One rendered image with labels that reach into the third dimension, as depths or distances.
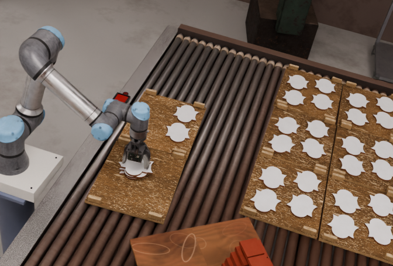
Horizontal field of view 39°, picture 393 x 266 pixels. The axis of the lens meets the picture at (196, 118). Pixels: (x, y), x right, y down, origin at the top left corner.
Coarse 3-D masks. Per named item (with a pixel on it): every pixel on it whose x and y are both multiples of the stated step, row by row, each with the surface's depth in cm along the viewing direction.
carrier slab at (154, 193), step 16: (112, 160) 254; (160, 160) 259; (176, 160) 260; (112, 176) 247; (160, 176) 251; (176, 176) 252; (96, 192) 238; (112, 192) 239; (128, 192) 241; (144, 192) 242; (160, 192) 243; (112, 208) 233; (128, 208) 234; (144, 208) 235; (160, 208) 236
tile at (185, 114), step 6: (180, 108) 289; (186, 108) 289; (192, 108) 290; (174, 114) 284; (180, 114) 285; (186, 114) 286; (192, 114) 286; (180, 120) 281; (186, 120) 282; (192, 120) 284
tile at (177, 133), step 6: (168, 126) 276; (174, 126) 277; (180, 126) 278; (168, 132) 273; (174, 132) 274; (180, 132) 274; (186, 132) 275; (174, 138) 270; (180, 138) 271; (186, 138) 272
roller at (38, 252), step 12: (180, 36) 347; (168, 60) 328; (156, 72) 314; (120, 132) 273; (108, 144) 264; (96, 168) 252; (84, 180) 244; (72, 204) 234; (60, 216) 227; (60, 228) 225; (48, 240) 218; (36, 252) 213; (36, 264) 211
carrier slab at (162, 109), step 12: (144, 96) 293; (156, 96) 295; (156, 108) 287; (168, 108) 289; (204, 108) 293; (156, 120) 280; (168, 120) 281; (156, 132) 273; (192, 132) 277; (156, 144) 266; (168, 144) 268; (180, 144) 269; (192, 144) 271
